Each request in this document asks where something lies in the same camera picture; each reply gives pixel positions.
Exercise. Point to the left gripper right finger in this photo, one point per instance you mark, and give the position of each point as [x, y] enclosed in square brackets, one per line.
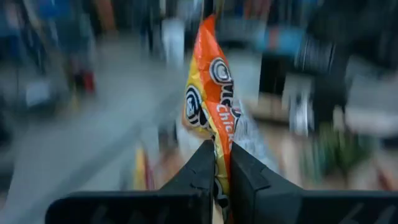
[280, 205]

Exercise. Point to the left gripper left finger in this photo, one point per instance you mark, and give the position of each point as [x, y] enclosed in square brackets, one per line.
[174, 202]

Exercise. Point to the orange chicken ramen packet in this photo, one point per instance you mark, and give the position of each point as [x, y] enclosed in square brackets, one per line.
[211, 77]

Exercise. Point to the potted succulent plant black pot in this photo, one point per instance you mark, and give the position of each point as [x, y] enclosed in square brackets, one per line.
[342, 152]

